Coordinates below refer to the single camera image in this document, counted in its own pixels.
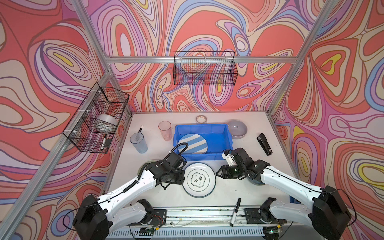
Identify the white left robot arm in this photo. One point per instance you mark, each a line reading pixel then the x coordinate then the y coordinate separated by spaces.
pixel 97 217

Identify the blue handheld device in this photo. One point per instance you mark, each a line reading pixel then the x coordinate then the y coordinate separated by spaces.
pixel 293 200

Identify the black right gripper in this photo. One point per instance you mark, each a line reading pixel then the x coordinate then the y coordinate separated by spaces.
pixel 225 174

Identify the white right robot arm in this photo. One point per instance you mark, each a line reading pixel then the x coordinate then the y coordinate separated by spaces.
pixel 323 209

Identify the dark blue ceramic bowl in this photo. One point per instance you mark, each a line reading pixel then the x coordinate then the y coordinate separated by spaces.
pixel 256 182

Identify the black wire basket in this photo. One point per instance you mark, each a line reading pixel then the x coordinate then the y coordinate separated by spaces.
pixel 100 114
pixel 208 68

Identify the white tape roll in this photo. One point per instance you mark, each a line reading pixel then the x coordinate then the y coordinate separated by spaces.
pixel 106 123

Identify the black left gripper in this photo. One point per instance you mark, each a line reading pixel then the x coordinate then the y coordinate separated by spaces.
pixel 181 180

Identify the green ceramic bowl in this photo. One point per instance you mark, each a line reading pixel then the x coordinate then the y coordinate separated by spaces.
pixel 142 170

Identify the blue plastic bin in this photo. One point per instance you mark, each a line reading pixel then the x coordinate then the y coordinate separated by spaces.
pixel 218 138

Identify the black marker on rail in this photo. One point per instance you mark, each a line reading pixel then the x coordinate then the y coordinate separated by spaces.
pixel 235 213

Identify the blue white striped plate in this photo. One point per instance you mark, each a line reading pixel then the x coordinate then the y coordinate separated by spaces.
pixel 197 144

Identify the clear grey plastic cup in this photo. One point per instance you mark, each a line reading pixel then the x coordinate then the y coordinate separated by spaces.
pixel 138 141

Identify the black wire basket left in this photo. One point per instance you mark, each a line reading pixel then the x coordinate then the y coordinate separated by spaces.
pixel 100 114

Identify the white plate flower outline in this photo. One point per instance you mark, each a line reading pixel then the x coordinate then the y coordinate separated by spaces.
pixel 200 180

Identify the grey purple bowl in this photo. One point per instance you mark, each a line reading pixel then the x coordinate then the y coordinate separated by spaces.
pixel 237 129

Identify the pink translucent cup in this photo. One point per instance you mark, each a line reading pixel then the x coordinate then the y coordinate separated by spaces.
pixel 165 128

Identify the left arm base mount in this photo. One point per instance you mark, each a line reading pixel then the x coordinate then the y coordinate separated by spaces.
pixel 146 214

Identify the black wire basket back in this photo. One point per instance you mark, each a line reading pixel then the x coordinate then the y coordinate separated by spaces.
pixel 208 68

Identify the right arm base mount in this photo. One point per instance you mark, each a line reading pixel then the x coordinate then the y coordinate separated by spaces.
pixel 262 215

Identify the marker in left basket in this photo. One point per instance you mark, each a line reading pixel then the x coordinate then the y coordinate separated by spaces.
pixel 103 142

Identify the black stapler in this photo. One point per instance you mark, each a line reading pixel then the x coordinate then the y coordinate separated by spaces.
pixel 264 144

